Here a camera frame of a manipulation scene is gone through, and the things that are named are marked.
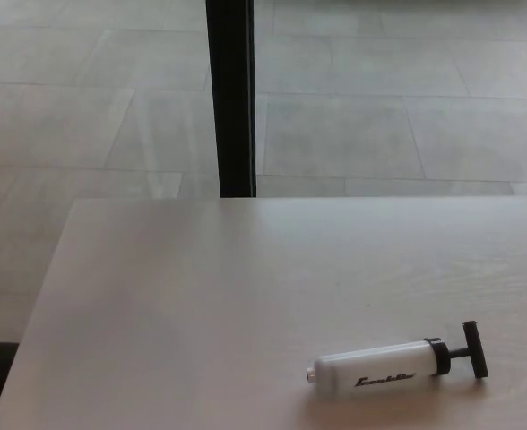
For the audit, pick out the white Franklin hand air pump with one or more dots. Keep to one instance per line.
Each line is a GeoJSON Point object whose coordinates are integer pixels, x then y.
{"type": "Point", "coordinates": [371, 363]}

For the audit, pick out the black vertical metal post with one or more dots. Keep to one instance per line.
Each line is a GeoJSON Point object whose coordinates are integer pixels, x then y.
{"type": "Point", "coordinates": [230, 98]}

